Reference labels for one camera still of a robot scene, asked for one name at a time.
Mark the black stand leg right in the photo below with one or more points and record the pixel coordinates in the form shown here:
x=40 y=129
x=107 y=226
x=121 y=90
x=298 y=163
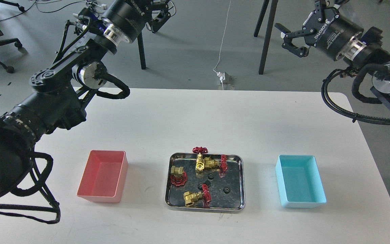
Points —
x=268 y=33

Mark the brass valve red handle bottom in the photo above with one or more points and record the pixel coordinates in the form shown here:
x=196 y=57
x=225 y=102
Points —
x=190 y=198

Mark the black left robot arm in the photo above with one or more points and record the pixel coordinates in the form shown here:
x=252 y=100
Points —
x=61 y=94

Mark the brass valve red handle top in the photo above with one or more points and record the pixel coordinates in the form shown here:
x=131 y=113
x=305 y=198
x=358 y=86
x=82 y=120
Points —
x=200 y=151

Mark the black stand leg left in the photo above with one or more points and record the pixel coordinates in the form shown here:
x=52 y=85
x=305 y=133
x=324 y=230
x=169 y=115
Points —
x=141 y=52

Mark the black stand leg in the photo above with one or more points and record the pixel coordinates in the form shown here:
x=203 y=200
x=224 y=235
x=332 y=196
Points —
x=268 y=33
x=141 y=52

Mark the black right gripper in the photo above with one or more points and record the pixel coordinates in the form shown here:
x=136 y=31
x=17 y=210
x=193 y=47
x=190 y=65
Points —
x=331 y=32

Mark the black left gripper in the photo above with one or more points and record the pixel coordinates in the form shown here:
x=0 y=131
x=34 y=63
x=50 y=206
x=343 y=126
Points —
x=124 y=20

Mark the blue plastic box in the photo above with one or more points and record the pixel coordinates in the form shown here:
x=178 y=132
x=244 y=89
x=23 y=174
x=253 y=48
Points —
x=299 y=181

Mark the pink plastic box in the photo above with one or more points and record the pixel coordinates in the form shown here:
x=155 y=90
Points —
x=104 y=176

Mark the shiny metal tray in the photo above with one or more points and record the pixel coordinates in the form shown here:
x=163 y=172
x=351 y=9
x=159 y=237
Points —
x=221 y=202

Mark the white power adapter on floor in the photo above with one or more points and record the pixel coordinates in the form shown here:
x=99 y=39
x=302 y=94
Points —
x=225 y=81

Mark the brass valve red handle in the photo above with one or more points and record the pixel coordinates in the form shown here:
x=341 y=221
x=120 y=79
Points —
x=178 y=177
x=190 y=198
x=219 y=165
x=200 y=151

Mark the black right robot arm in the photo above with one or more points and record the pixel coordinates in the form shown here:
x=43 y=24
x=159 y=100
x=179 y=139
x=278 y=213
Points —
x=368 y=65

